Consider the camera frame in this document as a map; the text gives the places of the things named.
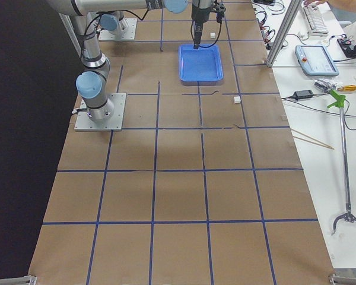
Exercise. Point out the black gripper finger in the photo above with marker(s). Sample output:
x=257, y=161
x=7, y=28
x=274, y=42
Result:
x=198, y=27

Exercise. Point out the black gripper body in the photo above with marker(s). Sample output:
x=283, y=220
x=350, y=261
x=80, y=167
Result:
x=199, y=13

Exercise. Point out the blue plastic tray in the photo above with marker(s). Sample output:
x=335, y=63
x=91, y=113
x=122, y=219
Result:
x=201, y=66

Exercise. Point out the person hand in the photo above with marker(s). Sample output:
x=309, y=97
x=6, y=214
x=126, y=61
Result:
x=314, y=2

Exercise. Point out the white keyboard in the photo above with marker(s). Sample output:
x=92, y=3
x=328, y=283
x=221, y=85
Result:
x=314, y=20

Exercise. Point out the robot teach pendant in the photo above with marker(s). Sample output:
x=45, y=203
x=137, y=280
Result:
x=315, y=61

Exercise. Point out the black power adapter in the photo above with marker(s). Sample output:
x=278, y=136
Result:
x=303, y=94

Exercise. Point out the bag of black parts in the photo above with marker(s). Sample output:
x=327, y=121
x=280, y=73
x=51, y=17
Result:
x=327, y=84

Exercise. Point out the wooden chopstick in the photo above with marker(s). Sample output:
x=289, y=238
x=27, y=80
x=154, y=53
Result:
x=315, y=143
x=305, y=136

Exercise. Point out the brown paper table cover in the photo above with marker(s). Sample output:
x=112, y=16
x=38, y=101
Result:
x=195, y=189

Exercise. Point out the yellow black tool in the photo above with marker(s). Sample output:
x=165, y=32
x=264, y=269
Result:
x=347, y=88

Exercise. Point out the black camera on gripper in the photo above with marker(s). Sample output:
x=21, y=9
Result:
x=219, y=10

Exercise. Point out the aluminium frame post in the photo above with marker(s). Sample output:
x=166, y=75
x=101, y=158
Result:
x=287, y=21

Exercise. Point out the green handled reacher grabber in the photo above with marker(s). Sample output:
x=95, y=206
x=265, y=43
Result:
x=347, y=215

